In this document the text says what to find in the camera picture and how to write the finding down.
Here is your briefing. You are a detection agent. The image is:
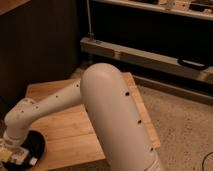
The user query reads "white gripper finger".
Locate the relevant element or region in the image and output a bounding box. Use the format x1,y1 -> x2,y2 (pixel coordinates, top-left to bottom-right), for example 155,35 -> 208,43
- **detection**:
0,147 -> 11,162

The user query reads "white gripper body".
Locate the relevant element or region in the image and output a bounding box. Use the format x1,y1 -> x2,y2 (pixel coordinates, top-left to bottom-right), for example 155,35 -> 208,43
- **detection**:
0,136 -> 29,163

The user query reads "white labelled bottle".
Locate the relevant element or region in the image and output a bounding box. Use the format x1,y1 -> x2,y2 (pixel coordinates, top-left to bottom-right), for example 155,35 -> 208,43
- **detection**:
21,156 -> 38,166

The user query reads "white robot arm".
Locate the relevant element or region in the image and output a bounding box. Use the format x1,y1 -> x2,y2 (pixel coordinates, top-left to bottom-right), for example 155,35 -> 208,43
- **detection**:
0,63 -> 165,171

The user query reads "black ceramic bowl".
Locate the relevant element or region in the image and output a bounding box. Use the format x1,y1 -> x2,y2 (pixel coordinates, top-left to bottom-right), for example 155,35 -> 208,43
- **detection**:
3,130 -> 45,171

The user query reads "wooden table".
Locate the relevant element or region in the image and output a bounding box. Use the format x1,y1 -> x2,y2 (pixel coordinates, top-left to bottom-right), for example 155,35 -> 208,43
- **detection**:
26,72 -> 161,171

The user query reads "metal vertical pole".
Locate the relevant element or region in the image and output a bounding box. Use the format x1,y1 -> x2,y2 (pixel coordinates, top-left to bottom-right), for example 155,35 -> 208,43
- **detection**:
86,0 -> 94,41

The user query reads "black flat object on beam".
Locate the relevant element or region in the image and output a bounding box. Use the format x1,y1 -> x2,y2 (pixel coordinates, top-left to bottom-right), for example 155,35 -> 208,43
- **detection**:
177,59 -> 210,71

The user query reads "black cable on floor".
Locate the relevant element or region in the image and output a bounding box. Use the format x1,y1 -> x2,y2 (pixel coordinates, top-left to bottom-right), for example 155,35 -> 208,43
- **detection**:
200,150 -> 213,171

